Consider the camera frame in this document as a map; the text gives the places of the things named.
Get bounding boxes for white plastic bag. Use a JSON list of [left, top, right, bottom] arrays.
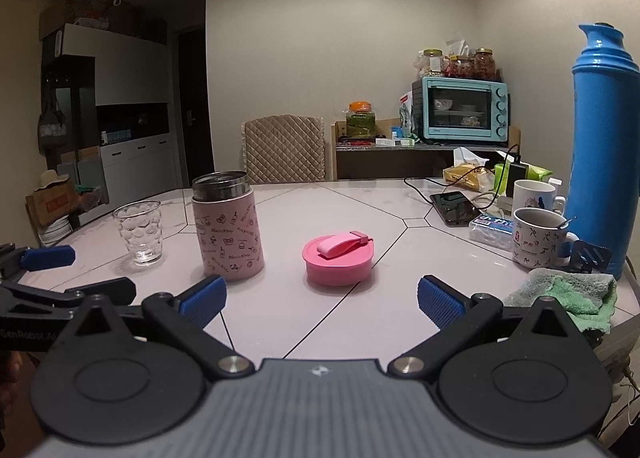
[[453, 147, 489, 170]]

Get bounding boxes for white and black cabinet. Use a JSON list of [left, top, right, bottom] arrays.
[[40, 23, 179, 230]]

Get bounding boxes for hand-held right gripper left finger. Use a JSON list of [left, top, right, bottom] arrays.
[[70, 274, 256, 381]]

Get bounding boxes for teal toaster oven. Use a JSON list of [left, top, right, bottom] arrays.
[[411, 76, 511, 148]]

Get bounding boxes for small glass jar red contents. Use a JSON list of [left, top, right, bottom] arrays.
[[448, 54, 475, 79]]

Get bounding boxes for clear drinking glass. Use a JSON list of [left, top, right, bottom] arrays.
[[112, 200, 165, 267]]

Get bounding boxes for quilted beige chair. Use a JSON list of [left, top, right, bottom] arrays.
[[241, 114, 327, 184]]

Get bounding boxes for white mug with dancing figures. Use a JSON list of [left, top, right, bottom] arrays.
[[511, 208, 581, 272]]

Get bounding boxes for wooden shelf unit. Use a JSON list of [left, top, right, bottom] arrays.
[[330, 119, 521, 182]]

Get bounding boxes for green towel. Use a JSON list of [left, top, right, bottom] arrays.
[[502, 268, 619, 335]]

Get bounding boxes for green tissue box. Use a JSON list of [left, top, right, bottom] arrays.
[[494, 162, 554, 190]]

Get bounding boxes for black charger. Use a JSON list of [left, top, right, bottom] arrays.
[[505, 160, 531, 199]]

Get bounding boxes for stack of white plates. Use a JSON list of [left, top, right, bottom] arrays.
[[38, 215, 77, 248]]

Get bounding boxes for large glass jar red contents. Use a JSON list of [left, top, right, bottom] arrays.
[[472, 48, 498, 82]]

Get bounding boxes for pink bottle cap with strap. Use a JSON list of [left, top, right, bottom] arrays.
[[301, 230, 375, 287]]

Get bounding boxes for cardboard boxes on cabinet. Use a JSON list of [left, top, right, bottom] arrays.
[[40, 0, 147, 32]]

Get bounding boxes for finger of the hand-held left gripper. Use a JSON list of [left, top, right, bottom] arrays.
[[0, 278, 137, 313], [0, 243, 77, 284]]

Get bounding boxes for black charging cable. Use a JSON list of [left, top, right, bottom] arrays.
[[403, 145, 522, 205]]

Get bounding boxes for glass jar of pale nuts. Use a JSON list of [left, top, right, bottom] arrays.
[[422, 49, 445, 78]]

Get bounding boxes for dark door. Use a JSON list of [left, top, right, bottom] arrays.
[[177, 25, 214, 189]]

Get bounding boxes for white mug with portrait print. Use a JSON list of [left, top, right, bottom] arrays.
[[511, 179, 567, 219]]

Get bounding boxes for straw hat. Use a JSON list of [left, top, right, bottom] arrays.
[[37, 169, 72, 190]]

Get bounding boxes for pink printed thermos bottle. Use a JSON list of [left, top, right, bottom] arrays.
[[192, 170, 266, 284]]

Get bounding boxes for clear cotton swab box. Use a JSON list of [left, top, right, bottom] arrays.
[[469, 213, 516, 247]]

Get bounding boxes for black smartphone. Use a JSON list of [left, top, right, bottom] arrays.
[[430, 191, 484, 228]]

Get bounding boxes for red white snack package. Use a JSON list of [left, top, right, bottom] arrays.
[[398, 92, 416, 137]]

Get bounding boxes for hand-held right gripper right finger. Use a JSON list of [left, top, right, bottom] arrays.
[[386, 275, 576, 381]]

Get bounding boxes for brown cardboard box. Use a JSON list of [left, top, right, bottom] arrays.
[[25, 182, 82, 230]]

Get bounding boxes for pickle jar with orange lid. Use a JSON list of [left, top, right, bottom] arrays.
[[346, 101, 377, 139]]

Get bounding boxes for yellow snack bag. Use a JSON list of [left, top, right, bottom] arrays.
[[442, 163, 494, 192]]

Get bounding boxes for grey hanging bag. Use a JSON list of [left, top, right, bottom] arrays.
[[37, 88, 69, 155]]

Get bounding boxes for tall blue thermos flask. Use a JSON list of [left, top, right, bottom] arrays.
[[564, 24, 640, 282]]

